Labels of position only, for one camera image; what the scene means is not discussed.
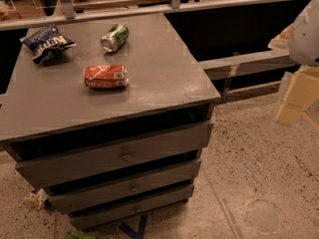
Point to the bottom grey drawer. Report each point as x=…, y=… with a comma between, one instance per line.
x=131, y=208

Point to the top grey drawer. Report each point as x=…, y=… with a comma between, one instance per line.
x=62, y=168

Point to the middle grey drawer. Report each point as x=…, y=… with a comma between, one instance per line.
x=125, y=187

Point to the metal rail frame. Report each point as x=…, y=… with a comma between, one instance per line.
x=30, y=13

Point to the grey drawer cabinet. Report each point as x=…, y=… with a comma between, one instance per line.
x=48, y=109

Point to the grey drawer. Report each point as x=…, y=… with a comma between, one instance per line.
x=62, y=168
x=131, y=208
x=125, y=187

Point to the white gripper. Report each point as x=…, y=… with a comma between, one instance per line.
x=306, y=37

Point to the red coke can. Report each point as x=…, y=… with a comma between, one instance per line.
x=106, y=76

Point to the green soda can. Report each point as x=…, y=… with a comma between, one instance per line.
x=115, y=38

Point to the green object on floor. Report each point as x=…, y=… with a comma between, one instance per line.
x=78, y=235

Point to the crumpled paper scrap on floor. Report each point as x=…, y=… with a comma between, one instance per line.
x=39, y=197

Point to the blue chip bag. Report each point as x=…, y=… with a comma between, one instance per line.
x=47, y=44

